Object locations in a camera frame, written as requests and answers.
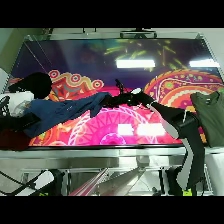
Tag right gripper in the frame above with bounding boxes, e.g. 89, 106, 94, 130
106, 92, 138, 109

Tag blue shirt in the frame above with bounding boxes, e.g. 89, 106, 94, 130
22, 92, 113, 140

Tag black garment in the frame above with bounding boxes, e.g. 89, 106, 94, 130
7, 72, 54, 100
0, 112, 42, 135

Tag green T-shirt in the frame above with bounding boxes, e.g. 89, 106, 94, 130
190, 89, 224, 148

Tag white garment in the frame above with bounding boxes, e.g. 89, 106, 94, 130
0, 91, 36, 118

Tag red garment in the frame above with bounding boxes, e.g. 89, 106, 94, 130
0, 127, 34, 152

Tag silver frame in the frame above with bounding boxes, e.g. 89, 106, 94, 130
0, 147, 224, 197

